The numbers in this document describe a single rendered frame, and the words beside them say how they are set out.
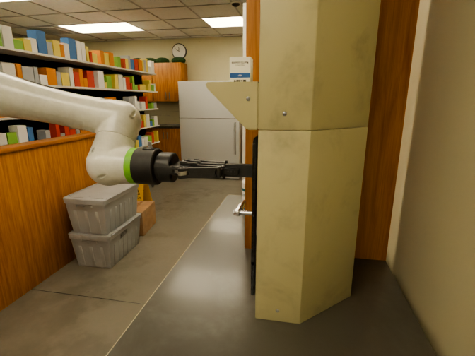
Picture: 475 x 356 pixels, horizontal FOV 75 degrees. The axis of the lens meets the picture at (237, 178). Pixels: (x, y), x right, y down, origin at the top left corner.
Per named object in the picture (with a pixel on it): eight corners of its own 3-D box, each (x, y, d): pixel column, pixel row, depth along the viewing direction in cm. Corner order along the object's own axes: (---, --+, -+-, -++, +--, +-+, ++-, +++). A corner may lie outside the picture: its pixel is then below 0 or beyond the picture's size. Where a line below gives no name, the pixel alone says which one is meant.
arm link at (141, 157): (149, 181, 84) (131, 191, 76) (145, 139, 81) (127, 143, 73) (169, 183, 83) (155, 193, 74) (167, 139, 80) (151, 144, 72)
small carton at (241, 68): (252, 84, 78) (253, 59, 76) (250, 83, 73) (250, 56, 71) (232, 85, 78) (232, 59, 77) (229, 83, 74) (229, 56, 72)
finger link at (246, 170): (225, 163, 74) (225, 164, 73) (254, 164, 73) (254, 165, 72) (225, 175, 75) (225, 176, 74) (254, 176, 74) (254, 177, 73)
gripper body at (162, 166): (151, 155, 73) (189, 156, 71) (166, 149, 81) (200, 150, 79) (153, 185, 74) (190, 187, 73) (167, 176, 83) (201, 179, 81)
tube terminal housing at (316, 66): (341, 263, 104) (365, 10, 85) (360, 333, 73) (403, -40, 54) (267, 256, 108) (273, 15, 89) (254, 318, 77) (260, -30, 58)
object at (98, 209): (143, 212, 322) (140, 182, 313) (108, 237, 264) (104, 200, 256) (106, 210, 329) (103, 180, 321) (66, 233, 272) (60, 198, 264)
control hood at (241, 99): (271, 120, 97) (271, 87, 94) (258, 130, 66) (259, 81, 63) (235, 120, 99) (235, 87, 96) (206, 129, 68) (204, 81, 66)
